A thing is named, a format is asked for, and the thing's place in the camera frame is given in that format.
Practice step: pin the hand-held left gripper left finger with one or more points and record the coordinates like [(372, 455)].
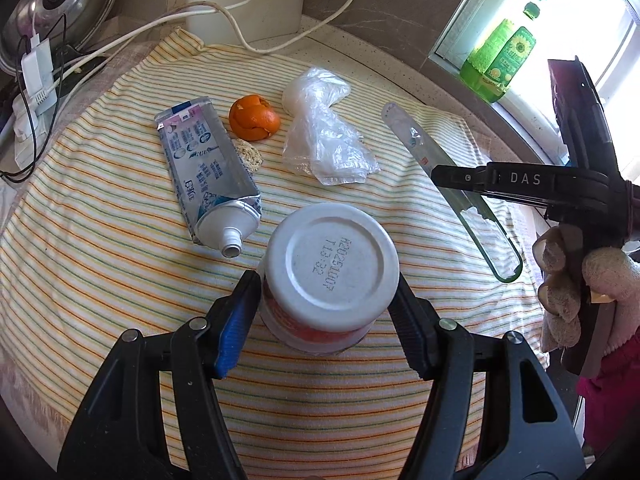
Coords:
[(240, 325)]

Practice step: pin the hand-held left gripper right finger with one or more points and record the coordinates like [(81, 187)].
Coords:
[(410, 330)]

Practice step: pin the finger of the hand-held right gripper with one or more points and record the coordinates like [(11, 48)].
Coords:
[(515, 200), (500, 178)]

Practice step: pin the clear green toothbrush case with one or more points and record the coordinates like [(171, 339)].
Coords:
[(415, 140)]

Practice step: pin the white red yogurt cup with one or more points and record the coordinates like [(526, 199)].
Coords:
[(327, 260)]

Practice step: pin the silver toothpaste tube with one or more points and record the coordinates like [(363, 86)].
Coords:
[(205, 170)]

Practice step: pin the clear plastic bag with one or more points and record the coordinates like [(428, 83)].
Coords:
[(320, 130)]

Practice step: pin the orange peel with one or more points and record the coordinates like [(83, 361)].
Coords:
[(252, 120)]

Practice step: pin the person's right forearm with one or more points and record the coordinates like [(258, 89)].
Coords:
[(615, 395)]

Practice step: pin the person's right hand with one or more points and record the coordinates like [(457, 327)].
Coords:
[(560, 280)]

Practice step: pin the window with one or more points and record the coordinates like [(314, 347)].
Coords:
[(575, 20)]

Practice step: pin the green dish soap bottle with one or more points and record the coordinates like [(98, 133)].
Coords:
[(500, 60)]

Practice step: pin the small beige peel piece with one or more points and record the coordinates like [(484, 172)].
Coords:
[(248, 156)]

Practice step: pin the white power strip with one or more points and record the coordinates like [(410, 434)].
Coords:
[(27, 130)]

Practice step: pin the white charger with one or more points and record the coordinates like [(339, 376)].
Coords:
[(35, 67)]

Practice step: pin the steel pot lid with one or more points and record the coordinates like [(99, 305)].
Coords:
[(65, 0)]

